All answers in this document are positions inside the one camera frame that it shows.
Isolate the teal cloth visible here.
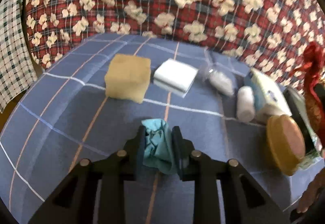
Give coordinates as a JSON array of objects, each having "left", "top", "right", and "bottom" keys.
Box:
[{"left": 141, "top": 119, "right": 190, "bottom": 175}]

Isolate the red rooster figure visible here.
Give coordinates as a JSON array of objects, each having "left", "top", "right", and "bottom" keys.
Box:
[{"left": 293, "top": 41, "right": 325, "bottom": 138}]

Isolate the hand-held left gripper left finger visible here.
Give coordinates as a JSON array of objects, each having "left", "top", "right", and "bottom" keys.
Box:
[{"left": 28, "top": 125, "right": 146, "bottom": 224}]

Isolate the yellow-brown sponge block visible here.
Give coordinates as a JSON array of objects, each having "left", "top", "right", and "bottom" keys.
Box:
[{"left": 105, "top": 54, "right": 151, "bottom": 105}]

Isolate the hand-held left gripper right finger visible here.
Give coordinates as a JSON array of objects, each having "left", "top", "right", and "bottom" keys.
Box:
[{"left": 171, "top": 126, "right": 291, "bottom": 224}]

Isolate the white green checkered cloth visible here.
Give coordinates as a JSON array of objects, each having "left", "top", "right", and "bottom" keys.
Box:
[{"left": 0, "top": 0, "right": 38, "bottom": 113}]

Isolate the person's right hand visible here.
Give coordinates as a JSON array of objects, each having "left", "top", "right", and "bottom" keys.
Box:
[{"left": 297, "top": 171, "right": 325, "bottom": 214}]

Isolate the yellow patterned tissue pack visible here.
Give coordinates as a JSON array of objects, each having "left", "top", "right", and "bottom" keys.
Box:
[{"left": 244, "top": 68, "right": 292, "bottom": 123}]

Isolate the round gold-rimmed tin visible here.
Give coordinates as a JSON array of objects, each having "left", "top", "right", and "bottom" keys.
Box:
[{"left": 266, "top": 115, "right": 306, "bottom": 176}]

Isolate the red plaid bear-print blanket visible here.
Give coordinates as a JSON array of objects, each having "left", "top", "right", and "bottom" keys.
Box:
[{"left": 24, "top": 0, "right": 325, "bottom": 82}]

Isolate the white sponge with black layer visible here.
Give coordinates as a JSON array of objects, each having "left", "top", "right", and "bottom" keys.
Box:
[{"left": 153, "top": 59, "right": 199, "bottom": 99}]

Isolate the blue plaid bed sheet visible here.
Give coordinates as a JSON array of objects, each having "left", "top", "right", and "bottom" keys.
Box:
[{"left": 0, "top": 34, "right": 313, "bottom": 224}]

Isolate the clear bag of cotton balls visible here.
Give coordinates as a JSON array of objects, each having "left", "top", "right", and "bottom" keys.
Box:
[{"left": 199, "top": 62, "right": 235, "bottom": 96}]

